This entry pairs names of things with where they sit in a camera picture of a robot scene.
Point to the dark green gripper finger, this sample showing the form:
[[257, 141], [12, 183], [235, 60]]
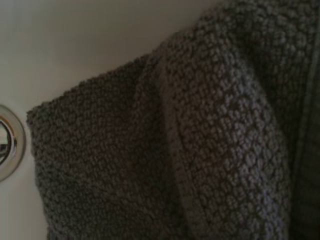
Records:
[[310, 175]]

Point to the grey terry towel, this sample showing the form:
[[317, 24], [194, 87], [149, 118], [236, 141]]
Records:
[[175, 137]]

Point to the chrome sink drain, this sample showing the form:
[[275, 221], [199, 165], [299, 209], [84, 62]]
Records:
[[13, 142]]

